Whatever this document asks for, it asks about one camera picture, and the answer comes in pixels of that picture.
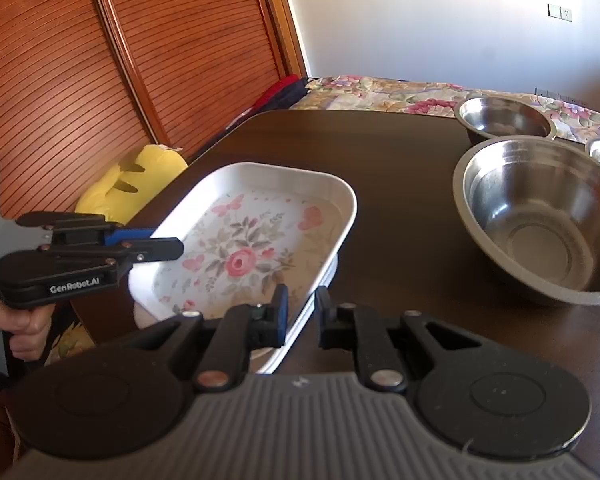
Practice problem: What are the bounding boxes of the large steel bowl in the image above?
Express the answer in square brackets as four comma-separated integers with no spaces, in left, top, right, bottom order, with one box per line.
[452,135,600,307]

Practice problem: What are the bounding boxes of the yellow plush toy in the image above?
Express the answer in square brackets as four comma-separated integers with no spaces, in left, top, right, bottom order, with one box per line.
[75,144,188,226]

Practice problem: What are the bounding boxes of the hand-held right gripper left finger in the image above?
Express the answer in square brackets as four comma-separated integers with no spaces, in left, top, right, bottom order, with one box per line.
[100,284,289,394]

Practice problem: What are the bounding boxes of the person's left hand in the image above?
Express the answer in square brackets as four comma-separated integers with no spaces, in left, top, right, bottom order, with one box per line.
[0,295,54,362]

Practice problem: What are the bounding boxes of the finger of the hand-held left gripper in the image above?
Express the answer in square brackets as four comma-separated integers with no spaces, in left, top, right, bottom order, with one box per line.
[37,237,184,267]
[16,211,156,247]

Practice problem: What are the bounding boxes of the floral bedspread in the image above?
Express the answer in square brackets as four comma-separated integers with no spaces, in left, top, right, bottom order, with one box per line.
[290,75,600,143]

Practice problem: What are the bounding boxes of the wooden slatted wardrobe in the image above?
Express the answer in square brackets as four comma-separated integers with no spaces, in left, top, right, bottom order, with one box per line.
[0,0,308,221]

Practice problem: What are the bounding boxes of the low wall socket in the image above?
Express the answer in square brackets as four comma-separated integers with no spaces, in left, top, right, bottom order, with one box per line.
[535,87,588,106]

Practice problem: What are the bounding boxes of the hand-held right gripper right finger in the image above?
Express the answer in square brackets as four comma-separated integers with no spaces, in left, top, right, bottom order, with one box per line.
[315,286,484,394]

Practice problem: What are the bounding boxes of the red and navy clothes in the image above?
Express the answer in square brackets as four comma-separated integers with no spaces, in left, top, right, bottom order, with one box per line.
[225,74,311,128]

